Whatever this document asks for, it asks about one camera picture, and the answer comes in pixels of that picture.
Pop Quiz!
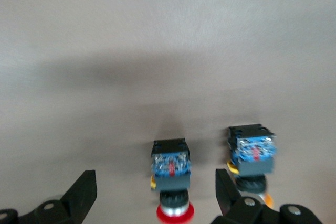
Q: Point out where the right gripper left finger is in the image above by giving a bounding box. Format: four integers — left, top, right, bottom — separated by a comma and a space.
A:
0, 170, 98, 224

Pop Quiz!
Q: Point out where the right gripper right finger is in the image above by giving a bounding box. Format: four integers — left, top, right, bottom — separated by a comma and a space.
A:
212, 168, 322, 224

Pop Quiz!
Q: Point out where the yellow push button switch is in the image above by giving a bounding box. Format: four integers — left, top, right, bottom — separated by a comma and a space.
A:
227, 124, 278, 209

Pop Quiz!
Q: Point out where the red push button switch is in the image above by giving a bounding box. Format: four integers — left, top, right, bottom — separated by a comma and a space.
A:
151, 137, 195, 222

